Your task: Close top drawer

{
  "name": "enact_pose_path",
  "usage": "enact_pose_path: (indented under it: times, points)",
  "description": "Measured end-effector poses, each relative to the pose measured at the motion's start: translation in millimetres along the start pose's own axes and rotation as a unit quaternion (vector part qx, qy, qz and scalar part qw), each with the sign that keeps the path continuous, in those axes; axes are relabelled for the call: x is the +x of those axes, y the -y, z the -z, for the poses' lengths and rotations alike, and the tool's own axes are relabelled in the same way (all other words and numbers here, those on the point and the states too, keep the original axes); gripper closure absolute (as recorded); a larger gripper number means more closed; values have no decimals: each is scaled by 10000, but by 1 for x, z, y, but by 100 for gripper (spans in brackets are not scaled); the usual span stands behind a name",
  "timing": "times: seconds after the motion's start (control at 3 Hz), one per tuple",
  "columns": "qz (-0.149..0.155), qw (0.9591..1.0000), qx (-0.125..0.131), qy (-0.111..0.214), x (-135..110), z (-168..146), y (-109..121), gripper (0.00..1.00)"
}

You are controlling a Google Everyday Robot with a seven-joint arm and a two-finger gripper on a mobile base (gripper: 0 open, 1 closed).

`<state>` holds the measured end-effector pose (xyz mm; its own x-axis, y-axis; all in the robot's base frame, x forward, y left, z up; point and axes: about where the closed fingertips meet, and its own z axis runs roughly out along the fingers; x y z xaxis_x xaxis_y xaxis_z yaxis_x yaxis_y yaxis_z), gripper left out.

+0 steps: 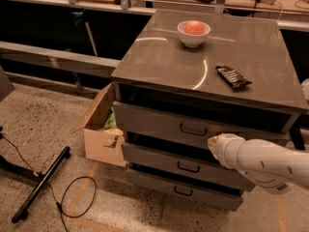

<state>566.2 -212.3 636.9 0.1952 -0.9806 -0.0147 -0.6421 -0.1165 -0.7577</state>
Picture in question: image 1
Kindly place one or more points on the black stand leg bar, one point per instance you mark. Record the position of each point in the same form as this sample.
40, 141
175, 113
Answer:
22, 212

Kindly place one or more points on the grey drawer cabinet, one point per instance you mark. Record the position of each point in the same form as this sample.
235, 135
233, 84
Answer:
160, 72

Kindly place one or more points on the grey metal rail beam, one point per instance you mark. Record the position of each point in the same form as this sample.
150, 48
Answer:
57, 59

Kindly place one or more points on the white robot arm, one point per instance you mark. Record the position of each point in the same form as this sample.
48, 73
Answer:
268, 165

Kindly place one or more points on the brown cardboard box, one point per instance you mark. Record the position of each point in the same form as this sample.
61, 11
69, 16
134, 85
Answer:
102, 143

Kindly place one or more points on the red apple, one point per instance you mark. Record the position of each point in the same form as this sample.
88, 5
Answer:
194, 28

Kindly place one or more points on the grey top drawer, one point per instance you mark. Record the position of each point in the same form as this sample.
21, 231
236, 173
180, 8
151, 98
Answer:
164, 125

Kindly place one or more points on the black snack packet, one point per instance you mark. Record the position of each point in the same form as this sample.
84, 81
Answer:
232, 77

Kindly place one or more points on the green plastic bag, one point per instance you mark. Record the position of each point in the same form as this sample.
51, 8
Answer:
110, 122

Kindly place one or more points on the padded gripper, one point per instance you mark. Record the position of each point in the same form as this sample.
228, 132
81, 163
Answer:
226, 150

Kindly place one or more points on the grey bottom drawer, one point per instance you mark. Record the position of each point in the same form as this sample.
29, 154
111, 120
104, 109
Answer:
208, 196

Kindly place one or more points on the black top drawer handle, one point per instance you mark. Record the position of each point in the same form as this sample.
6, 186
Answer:
183, 128

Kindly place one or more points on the white ceramic bowl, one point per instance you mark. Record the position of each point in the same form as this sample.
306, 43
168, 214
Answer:
192, 40

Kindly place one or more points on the grey middle drawer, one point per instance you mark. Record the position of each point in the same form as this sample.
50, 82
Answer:
186, 161

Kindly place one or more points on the grey drawer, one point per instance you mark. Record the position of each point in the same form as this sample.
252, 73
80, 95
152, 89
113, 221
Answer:
208, 196
186, 161
164, 125

